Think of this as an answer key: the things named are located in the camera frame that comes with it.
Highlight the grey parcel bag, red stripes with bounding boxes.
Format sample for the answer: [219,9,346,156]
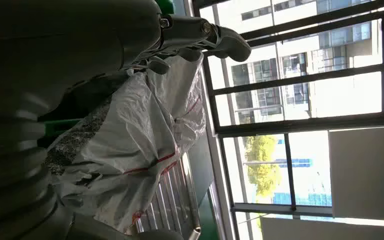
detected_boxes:
[44,54,207,234]

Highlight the dark window frame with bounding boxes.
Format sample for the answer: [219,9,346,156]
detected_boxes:
[191,0,384,240]

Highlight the electronic scale with steel tray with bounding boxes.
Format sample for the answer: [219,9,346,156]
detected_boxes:
[133,152,202,240]

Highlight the white window sill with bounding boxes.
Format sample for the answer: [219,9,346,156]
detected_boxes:
[182,0,234,240]

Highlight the grey roller blind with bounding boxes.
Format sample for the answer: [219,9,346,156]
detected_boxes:
[327,125,384,223]
[259,215,384,240]

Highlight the green conveyor belt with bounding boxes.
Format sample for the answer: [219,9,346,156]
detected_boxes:
[196,192,223,240]

